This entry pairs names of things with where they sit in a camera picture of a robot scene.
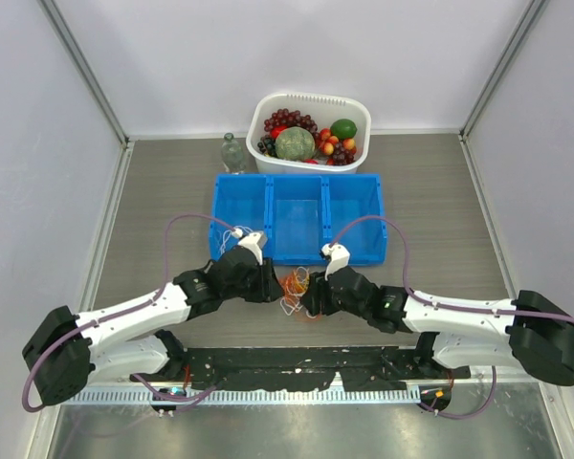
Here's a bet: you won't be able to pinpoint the yellow cable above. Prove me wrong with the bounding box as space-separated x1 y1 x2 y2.
284 272 312 295

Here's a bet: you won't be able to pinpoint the orange cable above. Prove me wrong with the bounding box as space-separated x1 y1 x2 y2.
276 267 324 322

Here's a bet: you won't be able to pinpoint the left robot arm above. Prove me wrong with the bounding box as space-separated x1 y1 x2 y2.
21 247 282 413

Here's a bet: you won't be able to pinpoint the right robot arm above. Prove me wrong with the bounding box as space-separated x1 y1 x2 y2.
301 267 574 386

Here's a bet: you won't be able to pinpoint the left blue bin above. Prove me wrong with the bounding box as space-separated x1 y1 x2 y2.
208 174 269 259

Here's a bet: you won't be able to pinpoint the right blue bin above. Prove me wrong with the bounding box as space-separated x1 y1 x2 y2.
324 174 388 266

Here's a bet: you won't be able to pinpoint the clear glass bottle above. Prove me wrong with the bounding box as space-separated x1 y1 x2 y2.
221 132 247 175

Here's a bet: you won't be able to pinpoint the dark grape bunch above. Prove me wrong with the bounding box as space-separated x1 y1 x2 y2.
257 134 277 158

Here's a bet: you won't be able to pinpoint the green melon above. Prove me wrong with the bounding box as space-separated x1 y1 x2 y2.
276 127 316 162

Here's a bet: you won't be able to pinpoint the white plastic basket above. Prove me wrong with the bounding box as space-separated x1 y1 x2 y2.
246 92 371 174

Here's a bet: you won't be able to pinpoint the red yellow peaches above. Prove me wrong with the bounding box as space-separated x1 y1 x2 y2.
316 128 357 166

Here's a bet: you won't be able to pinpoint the red grape bunch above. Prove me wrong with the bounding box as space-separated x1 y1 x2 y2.
263 108 319 135

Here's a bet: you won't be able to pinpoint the green mango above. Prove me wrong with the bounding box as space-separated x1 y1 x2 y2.
330 119 358 141

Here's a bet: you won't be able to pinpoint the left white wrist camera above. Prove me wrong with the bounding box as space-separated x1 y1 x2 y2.
230 228 267 265

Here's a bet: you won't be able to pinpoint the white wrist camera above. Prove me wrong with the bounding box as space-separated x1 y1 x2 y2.
320 243 350 280
230 228 267 265

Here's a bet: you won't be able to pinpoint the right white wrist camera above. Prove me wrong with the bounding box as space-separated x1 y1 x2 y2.
320 243 350 280

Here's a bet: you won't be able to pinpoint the white slotted cable duct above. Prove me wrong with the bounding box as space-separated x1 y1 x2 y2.
64 384 421 406

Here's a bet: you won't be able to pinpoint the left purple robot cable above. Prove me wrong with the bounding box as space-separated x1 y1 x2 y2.
22 213 243 415

